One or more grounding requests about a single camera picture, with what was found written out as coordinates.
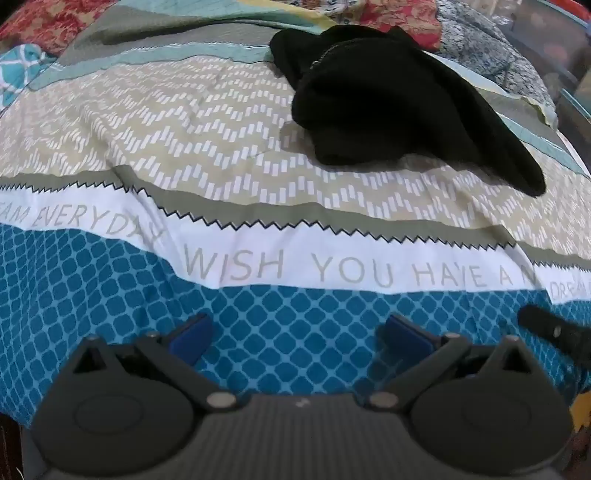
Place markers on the black pants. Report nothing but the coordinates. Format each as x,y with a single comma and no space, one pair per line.
378,106

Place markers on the patchwork floral quilt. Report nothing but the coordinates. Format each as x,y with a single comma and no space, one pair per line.
485,46

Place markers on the teal lattice patterned cloth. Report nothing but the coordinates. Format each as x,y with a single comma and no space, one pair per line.
18,74

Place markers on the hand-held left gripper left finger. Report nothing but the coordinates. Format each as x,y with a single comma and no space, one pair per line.
191,339

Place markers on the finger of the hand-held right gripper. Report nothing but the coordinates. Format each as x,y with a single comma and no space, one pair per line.
549,327

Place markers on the printed patterned bedspread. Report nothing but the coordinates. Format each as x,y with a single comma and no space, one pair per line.
231,184

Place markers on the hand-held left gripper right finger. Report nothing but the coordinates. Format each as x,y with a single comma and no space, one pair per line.
406,334

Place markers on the clear storage bin teal lid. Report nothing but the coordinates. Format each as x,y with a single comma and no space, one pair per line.
554,37

